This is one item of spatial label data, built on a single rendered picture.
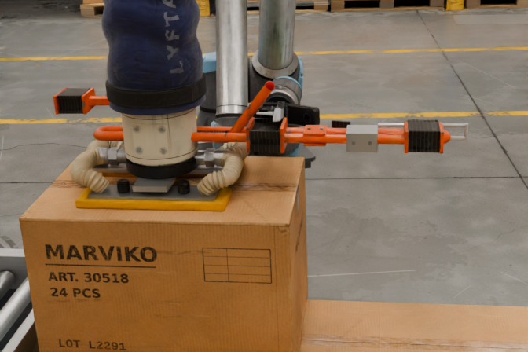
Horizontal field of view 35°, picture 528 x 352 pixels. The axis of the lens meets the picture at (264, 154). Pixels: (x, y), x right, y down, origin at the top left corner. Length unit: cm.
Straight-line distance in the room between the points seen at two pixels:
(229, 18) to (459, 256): 186
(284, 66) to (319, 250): 128
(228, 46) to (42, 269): 76
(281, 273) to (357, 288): 164
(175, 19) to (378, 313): 95
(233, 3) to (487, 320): 106
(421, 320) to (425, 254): 153
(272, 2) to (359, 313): 92
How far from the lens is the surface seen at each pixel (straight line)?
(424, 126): 187
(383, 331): 215
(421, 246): 379
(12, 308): 239
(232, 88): 220
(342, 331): 215
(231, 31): 224
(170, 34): 179
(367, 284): 347
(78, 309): 197
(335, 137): 185
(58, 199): 197
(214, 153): 192
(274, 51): 261
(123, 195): 189
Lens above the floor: 170
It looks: 20 degrees down
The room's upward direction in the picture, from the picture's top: 2 degrees counter-clockwise
